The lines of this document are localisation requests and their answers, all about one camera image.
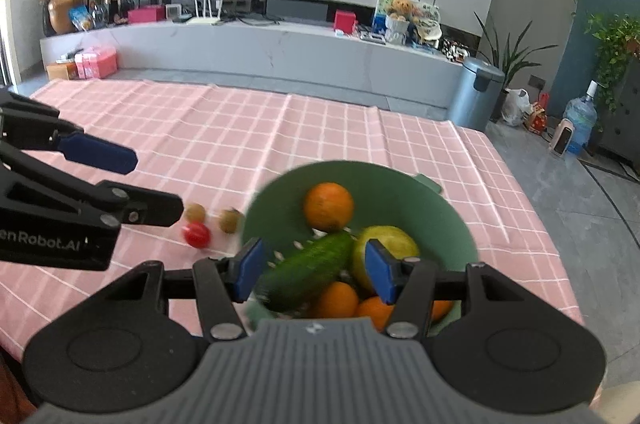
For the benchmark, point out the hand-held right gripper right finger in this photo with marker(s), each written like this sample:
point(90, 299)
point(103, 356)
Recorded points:
point(381, 271)

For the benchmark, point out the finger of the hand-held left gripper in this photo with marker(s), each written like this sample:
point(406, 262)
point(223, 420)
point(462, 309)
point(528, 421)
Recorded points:
point(150, 209)
point(100, 153)

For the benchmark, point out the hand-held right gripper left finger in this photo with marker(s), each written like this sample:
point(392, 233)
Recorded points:
point(247, 269)

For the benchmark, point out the orange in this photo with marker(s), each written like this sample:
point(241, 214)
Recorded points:
point(440, 310)
point(328, 206)
point(336, 300)
point(375, 311)

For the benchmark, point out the small brown fruit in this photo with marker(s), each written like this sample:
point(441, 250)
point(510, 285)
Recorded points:
point(230, 220)
point(194, 212)

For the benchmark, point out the small red fruit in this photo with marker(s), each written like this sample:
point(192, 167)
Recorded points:
point(196, 235)

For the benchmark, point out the green cucumber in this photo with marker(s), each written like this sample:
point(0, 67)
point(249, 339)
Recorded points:
point(310, 266)

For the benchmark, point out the green colander bowl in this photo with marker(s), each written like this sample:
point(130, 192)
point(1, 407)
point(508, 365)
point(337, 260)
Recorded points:
point(425, 214)

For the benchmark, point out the pink plastic toolbox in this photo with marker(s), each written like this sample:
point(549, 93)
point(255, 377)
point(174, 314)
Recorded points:
point(97, 62)

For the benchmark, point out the cardboard box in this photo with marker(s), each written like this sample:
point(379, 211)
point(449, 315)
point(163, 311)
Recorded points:
point(61, 71)

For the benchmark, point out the pink checked tablecloth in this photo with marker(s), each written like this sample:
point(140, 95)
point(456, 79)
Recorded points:
point(225, 133)

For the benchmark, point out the blue snack packet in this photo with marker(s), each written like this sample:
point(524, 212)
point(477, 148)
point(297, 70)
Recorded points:
point(81, 18)

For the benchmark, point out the brown ceramic vase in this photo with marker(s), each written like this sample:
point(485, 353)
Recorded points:
point(62, 16)

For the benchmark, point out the pink box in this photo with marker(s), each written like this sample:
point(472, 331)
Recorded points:
point(146, 14)

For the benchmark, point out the small white device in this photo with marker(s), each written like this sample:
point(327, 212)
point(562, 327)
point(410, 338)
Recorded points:
point(174, 11)

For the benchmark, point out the white router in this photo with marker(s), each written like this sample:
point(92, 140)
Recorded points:
point(204, 21)

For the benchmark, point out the white marble television bench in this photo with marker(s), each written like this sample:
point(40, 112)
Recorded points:
point(250, 53)

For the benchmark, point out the blue-grey pedal trash can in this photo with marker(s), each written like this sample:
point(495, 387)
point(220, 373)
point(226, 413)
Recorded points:
point(472, 96)

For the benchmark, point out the white plastic bag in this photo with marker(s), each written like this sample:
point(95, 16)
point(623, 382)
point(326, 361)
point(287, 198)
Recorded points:
point(515, 107)

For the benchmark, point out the red gift bag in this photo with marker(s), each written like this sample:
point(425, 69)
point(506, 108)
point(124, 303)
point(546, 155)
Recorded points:
point(536, 116)

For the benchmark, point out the small white heater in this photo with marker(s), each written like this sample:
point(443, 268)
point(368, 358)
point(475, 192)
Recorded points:
point(561, 137)

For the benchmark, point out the black and white toy set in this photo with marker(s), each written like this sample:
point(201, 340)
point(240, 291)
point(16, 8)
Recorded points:
point(455, 51)

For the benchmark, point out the teddy bear bouquet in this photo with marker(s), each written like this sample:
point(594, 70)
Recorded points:
point(399, 23)

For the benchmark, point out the blue water jug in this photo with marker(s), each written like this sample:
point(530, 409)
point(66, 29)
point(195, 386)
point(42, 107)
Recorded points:
point(580, 118)

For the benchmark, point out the red box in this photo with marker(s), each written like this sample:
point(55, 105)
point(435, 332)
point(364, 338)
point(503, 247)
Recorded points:
point(345, 22)

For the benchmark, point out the tall-leaved potted floor plant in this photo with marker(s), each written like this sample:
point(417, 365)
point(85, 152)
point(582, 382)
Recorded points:
point(510, 53)

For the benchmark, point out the dark grey cabinet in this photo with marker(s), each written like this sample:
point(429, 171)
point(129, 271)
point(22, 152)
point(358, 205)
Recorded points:
point(625, 128)

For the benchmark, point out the green pothos plant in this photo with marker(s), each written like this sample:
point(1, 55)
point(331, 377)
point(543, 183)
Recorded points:
point(615, 43)

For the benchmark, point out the wall socket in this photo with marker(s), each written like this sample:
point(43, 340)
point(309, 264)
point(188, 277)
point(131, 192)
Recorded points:
point(536, 81)

